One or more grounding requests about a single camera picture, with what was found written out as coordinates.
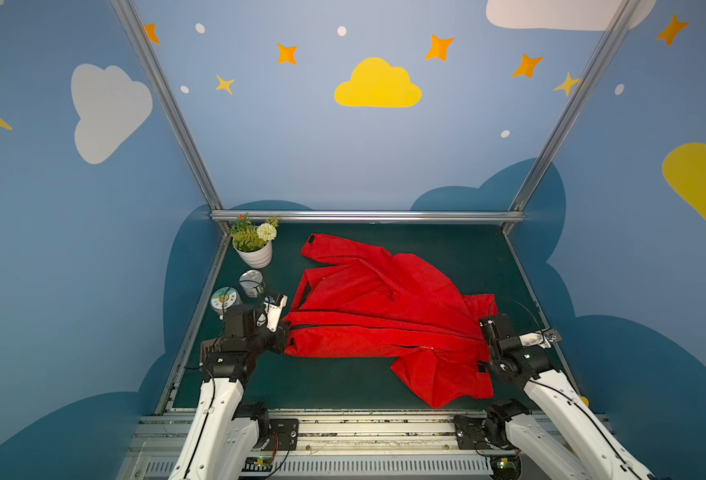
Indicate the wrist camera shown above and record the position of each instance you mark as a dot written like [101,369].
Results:
[274,304]
[545,339]

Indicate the brown slotted spatula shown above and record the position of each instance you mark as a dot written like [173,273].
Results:
[207,347]

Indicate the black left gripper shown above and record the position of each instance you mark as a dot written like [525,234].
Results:
[275,338]

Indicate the white plant pot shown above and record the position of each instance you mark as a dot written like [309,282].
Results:
[257,259]

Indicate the silver tin can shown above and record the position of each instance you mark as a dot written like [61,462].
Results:
[252,283]

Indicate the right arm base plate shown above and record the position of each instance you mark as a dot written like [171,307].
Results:
[479,433]

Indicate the green artificial plant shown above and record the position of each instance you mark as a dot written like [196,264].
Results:
[249,237]

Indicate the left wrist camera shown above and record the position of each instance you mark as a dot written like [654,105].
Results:
[274,304]

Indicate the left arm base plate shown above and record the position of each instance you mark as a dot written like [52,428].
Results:
[278,434]

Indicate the left controller board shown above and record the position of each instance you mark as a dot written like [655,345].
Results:
[258,466]

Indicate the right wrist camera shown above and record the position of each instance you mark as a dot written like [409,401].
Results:
[545,339]

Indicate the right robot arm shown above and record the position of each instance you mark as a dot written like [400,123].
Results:
[587,450]

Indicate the right controller board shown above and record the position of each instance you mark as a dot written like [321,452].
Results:
[505,468]

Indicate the controller board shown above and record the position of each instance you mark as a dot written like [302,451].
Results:
[258,466]
[505,468]

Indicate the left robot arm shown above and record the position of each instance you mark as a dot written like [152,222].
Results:
[223,431]

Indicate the aluminium frame rail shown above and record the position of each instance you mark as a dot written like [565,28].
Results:
[375,217]

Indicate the red jacket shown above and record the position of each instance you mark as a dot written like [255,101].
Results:
[363,301]

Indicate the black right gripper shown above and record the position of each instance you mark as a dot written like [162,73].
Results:
[491,335]

